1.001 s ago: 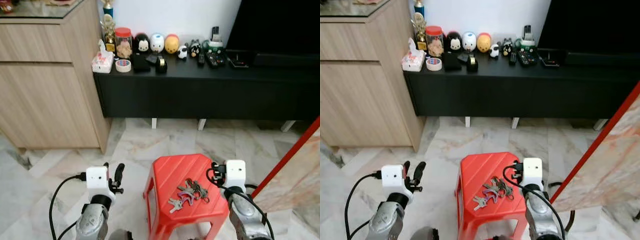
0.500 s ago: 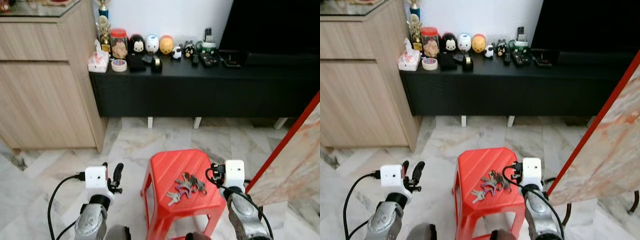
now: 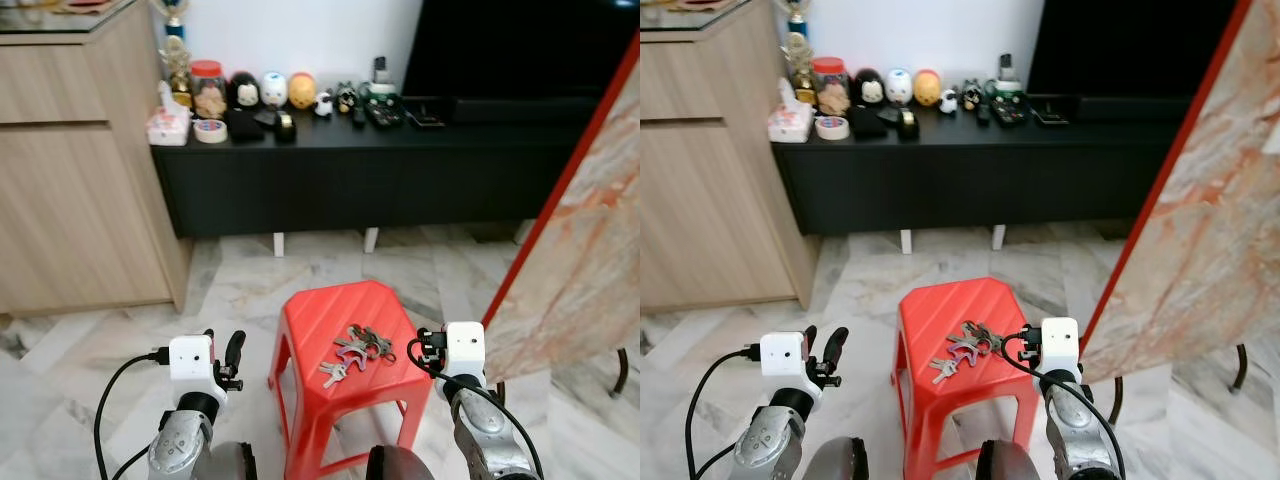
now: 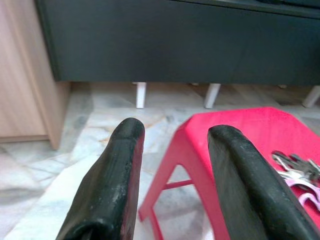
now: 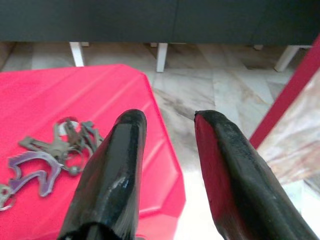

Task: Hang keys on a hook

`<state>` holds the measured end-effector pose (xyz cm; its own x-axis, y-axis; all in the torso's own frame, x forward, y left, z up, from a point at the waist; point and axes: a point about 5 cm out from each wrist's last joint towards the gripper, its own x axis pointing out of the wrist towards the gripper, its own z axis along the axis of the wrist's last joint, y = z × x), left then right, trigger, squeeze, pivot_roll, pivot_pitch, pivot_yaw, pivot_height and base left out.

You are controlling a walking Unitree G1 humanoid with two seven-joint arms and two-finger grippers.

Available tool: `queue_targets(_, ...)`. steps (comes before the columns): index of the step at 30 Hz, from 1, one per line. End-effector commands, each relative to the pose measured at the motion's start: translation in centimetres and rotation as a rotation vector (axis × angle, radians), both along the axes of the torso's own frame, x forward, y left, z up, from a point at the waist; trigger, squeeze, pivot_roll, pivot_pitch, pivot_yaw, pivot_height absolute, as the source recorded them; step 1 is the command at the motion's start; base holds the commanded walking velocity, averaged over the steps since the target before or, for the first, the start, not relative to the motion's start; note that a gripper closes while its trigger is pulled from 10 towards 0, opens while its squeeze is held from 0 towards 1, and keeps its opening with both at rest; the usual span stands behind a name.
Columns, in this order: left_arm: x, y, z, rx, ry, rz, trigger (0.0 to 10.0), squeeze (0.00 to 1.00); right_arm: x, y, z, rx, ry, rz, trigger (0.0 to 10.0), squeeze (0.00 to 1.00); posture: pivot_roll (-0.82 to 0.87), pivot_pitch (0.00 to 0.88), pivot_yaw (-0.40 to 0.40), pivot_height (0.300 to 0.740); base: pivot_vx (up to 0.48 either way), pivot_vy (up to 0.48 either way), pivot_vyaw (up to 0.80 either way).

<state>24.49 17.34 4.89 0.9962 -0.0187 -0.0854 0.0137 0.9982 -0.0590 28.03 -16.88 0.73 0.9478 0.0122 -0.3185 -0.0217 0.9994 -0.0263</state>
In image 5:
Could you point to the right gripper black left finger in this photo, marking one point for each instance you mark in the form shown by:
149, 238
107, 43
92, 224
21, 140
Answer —
112, 175

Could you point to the black low sideboard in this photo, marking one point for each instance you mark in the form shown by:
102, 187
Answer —
150, 20

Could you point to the red plastic stool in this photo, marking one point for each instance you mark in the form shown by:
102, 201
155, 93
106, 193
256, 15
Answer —
75, 95

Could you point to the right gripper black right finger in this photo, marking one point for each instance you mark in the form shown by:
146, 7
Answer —
250, 195

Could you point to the marble pattern folding table top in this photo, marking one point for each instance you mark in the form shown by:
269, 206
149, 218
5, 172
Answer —
300, 125

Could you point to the key bunch with purple charm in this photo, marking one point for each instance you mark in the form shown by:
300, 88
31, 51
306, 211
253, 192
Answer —
53, 148

